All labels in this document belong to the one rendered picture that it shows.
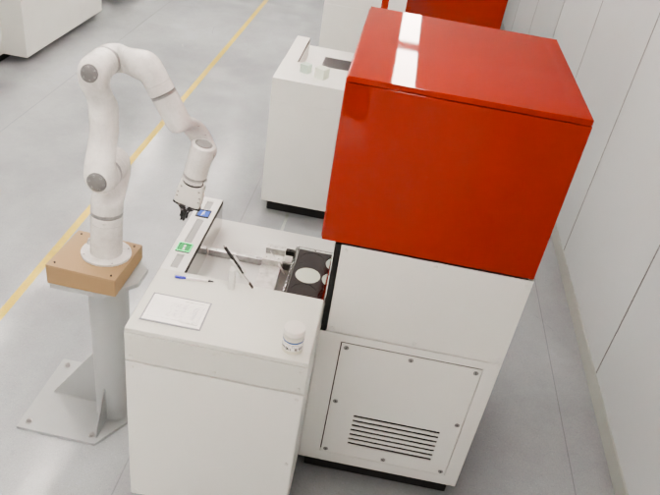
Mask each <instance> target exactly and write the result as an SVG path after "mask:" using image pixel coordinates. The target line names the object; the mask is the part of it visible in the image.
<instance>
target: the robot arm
mask: <svg viewBox="0 0 660 495"><path fill-rule="evenodd" d="M117 73H124V74H127V75H129V76H131V77H133V78H134V79H137V80H139V81H141V82H142V84H143V85H144V87H145V89H146V91H147V93H148V95H149V96H150V98H151V100H152V102H153V104H154V105H155V107H156V109H157V111H158V112H159V114H160V116H161V118H162V119H163V121H164V123H165V125H166V127H167V128H168V129H169V130H170V131H171V132H172V133H175V134H178V133H185V134H186V135H187V136H188V137H189V139H190V140H191V142H192V144H191V148H190V151H189V155H188V159H187V163H186V166H185V170H184V174H183V177H182V179H181V181H180V182H179V184H178V187H177V190H176V193H175V196H174V199H173V201H174V202H175V203H177V204H178V205H179V207H180V210H181V213H180V216H181V218H180V220H182V219H183V221H185V219H186V218H187V219H188V217H189V213H190V212H191V211H194V210H195V211H200V209H201V205H202V202H203V198H204V194H205V182H207V180H208V179H206V178H207V175H208V171H209V168H210V164H211V162H212V160H213V159H214V157H215V156H216V153H217V148H216V145H215V142H214V140H213V138H212V136H211V134H210V132H209V131H208V129H207V128H206V127H205V126H204V125H203V124H202V123H201V122H200V121H199V120H198V119H196V118H194V117H192V116H191V115H190V114H189V113H188V111H187V109H186V107H185V105H184V103H183V101H182V99H181V97H180V95H179V93H178V91H177V90H176V88H175V86H174V84H173V83H172V81H171V79H170V77H169V75H168V73H167V71H166V69H165V67H164V65H163V64H162V62H161V60H160V59H159V58H158V57H157V56H156V55H155V54H154V53H152V52H150V51H147V50H143V49H136V48H131V47H127V46H125V45H123V44H121V43H105V44H102V45H99V46H98V47H96V48H95V49H93V50H92V51H91V52H89V53H88V54H87V55H85V56H84V57H83V58H82V59H81V60H80V62H79V65H78V82H79V85H80V88H81V90H82V92H83V94H84V96H85V98H86V101H87V106H88V118H89V137H88V143H87V148H86V154H85V160H84V166H83V178H84V182H85V184H86V185H87V187H88V188H89V189H90V190H91V191H92V195H91V199H90V238H88V240H87V243H86V244H85V245H83V246H82V249H81V257H82V259H83V260H84V261H85V262H87V263H89V264H91V265H95V266H99V267H113V266H118V265H121V264H123V263H125V262H127V261H128V260H129V259H130V258H131V256H132V250H131V248H130V246H129V245H127V244H126V243H124V242H123V218H124V199H125V195H126V191H127V188H128V184H129V179H130V175H131V160H130V157H129V155H128V153H127V152H126V151H125V150H124V149H122V148H121V147H118V146H117V143H118V136H119V106H118V102H117V99H116V98H115V96H114V94H113V92H112V90H111V86H110V81H111V77H112V76H113V75H114V74H117ZM186 206H188V208H186Z"/></svg>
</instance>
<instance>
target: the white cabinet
mask: <svg viewBox="0 0 660 495"><path fill-rule="evenodd" d="M317 340H318V336H317ZM317 340H316V344H315V349H314V353H313V357H312V362H311V366H310V371H309V375H308V378H307V383H306V387H305V391H304V394H298V393H293V392H288V391H283V390H278V389H273V388H268V387H263V386H258V385H253V384H248V383H244V382H239V381H234V380H229V379H224V378H219V377H214V376H209V375H204V374H199V373H194V372H189V371H184V370H180V369H175V368H170V367H165V366H160V365H155V364H150V363H145V362H140V361H135V360H130V359H126V360H125V362H126V384H127V407H128V429H129V452H130V475H131V492H133V493H137V494H142V495H289V494H290V489H291V485H292V480H293V476H294V471H295V466H296V462H297V457H298V453H299V447H300V442H301V436H302V431H303V420H304V414H305V408H306V403H307V397H308V391H309V385H310V380H311V374H312V369H313V364H314V358H315V352H316V346H317Z"/></svg>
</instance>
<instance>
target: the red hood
mask: <svg viewBox="0 0 660 495"><path fill-rule="evenodd" d="M593 123H594V120H593V118H592V115H591V113H590V111H589V109H588V107H587V105H586V102H585V100H584V98H583V96H582V94H581V92H580V90H579V87H578V84H577V82H576V80H575V78H574V75H573V73H572V71H571V69H570V67H569V65H568V62H567V60H566V58H565V56H564V54H563V52H562V50H561V47H560V45H559V43H558V41H557V39H552V38H546V37H541V36H535V35H529V34H524V33H518V32H513V31H507V30H502V29H496V28H492V27H481V26H476V25H470V24H465V23H459V22H454V21H448V20H443V19H437V18H432V17H426V16H421V15H416V14H410V13H405V12H399V11H394V10H388V9H383V8H377V7H370V9H369V11H368V13H367V16H366V19H365V22H364V25H363V28H362V31H361V34H360V37H359V40H358V43H357V48H356V51H355V54H354V57H353V60H352V63H351V66H350V68H349V71H348V74H347V77H346V83H345V89H344V96H343V102H342V107H341V111H340V117H339V123H338V130H337V135H336V142H335V148H334V154H333V161H332V167H331V173H330V174H331V177H330V183H329V190H328V195H327V201H326V209H325V214H324V220H323V227H322V233H321V237H322V239H323V240H328V241H334V242H339V243H344V244H349V245H355V246H360V247H365V248H374V249H379V250H385V251H390V252H394V253H399V254H404V255H410V256H415V257H420V258H425V259H430V260H435V261H441V262H446V263H451V264H456V265H461V266H465V267H471V268H476V269H481V270H486V271H491V272H497V273H502V274H507V275H512V276H517V277H522V278H527V279H532V280H533V279H534V277H535V274H536V272H537V269H538V267H539V264H540V261H541V259H542V256H543V254H544V251H545V249H546V247H547V244H548V242H549V239H550V237H551V234H552V231H553V229H554V226H555V224H556V221H557V218H558V216H559V213H560V211H561V208H562V206H563V203H564V200H565V198H566V195H567V193H568V190H569V187H570V185H571V182H572V180H573V177H574V175H575V172H576V169H577V167H578V164H579V161H580V158H581V156H582V153H583V151H584V148H585V146H586V143H587V140H588V138H589V135H590V133H591V130H592V126H593Z"/></svg>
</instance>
